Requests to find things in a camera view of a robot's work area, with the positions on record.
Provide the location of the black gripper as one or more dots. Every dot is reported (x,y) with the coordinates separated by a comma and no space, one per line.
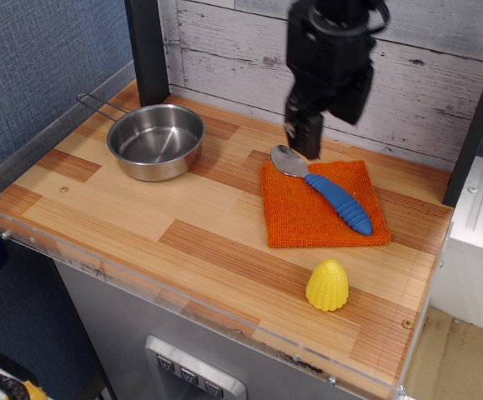
(328,51)

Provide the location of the blue handled metal spoon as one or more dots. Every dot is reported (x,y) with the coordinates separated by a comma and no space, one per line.
(288,162)

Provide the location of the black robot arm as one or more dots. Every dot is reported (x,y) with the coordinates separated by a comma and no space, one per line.
(328,51)

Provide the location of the orange knitted cloth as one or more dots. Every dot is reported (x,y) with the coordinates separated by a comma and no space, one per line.
(298,216)

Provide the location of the small steel pot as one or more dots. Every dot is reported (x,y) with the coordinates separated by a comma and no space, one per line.
(155,143)

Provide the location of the yellow toy corn piece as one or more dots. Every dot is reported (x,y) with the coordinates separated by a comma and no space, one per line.
(328,288)

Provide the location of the clear acrylic table guard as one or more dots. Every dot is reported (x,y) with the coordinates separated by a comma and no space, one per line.
(227,279)

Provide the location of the silver button control panel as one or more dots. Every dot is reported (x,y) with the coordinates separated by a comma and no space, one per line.
(165,357)

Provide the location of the yellow object bottom left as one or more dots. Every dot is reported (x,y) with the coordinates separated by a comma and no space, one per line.
(35,392)

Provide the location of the dark vertical post right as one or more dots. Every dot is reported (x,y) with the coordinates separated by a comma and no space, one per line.
(466,157)

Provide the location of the dark vertical post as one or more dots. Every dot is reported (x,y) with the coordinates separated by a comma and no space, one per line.
(147,45)
(466,157)

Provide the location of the dark vertical post left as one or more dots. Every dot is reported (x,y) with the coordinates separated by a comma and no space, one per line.
(147,45)

